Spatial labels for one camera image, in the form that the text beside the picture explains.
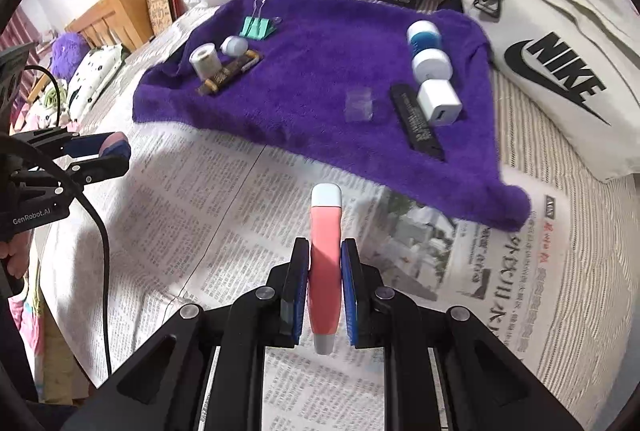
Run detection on white bag black logo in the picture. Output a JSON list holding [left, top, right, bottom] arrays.
[[457, 0, 640, 184]]

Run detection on white tape roll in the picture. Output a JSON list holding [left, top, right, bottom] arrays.
[[189, 43, 221, 76]]

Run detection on newspaper sheets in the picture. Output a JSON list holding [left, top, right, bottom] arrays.
[[35, 6, 571, 431]]

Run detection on purple towel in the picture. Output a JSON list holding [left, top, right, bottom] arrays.
[[131, 0, 532, 232]]

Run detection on purple plush toy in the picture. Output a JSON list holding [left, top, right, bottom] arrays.
[[50, 32, 90, 79]]

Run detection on small transparent box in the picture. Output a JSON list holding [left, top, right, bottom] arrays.
[[345, 87, 375, 122]]

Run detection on floral pink quilt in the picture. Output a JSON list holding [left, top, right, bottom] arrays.
[[10, 76, 71, 132]]

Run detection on person's left hand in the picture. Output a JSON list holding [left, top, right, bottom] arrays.
[[0, 231, 33, 287]]

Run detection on pink tube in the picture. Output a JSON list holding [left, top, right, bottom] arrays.
[[307, 183, 345, 356]]

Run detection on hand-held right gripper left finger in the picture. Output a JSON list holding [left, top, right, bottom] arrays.
[[60, 237, 310, 431]]

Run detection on wooden headboard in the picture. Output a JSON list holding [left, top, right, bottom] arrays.
[[65, 0, 153, 54]]

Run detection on striped bed sheet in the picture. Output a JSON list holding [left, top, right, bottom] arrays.
[[415, 0, 640, 412]]

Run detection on white dotted pillow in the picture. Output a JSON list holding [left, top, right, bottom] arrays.
[[65, 43, 125, 122]]

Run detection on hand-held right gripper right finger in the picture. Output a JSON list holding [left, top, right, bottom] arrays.
[[341, 238, 586, 431]]

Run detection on green binder clip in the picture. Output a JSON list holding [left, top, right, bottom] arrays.
[[240, 0, 282, 42]]

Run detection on blue and white bottle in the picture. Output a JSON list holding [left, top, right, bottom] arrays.
[[406, 20, 453, 84]]

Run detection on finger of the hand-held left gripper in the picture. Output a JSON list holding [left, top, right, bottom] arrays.
[[10, 128, 132, 162], [10, 153, 132, 196]]

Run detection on pink and blue eraser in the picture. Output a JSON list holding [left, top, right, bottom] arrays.
[[97, 133, 132, 162]]

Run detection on brown patterned box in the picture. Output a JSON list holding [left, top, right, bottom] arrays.
[[146, 0, 180, 36]]

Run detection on small white round cap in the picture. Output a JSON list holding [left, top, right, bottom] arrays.
[[220, 36, 249, 58]]

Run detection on white charger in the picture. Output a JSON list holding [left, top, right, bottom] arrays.
[[416, 80, 463, 128]]

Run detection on black rectangular case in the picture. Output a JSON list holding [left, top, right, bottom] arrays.
[[390, 83, 447, 162]]

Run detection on dark brown bottle gold label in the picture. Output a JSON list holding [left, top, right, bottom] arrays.
[[197, 51, 264, 96]]

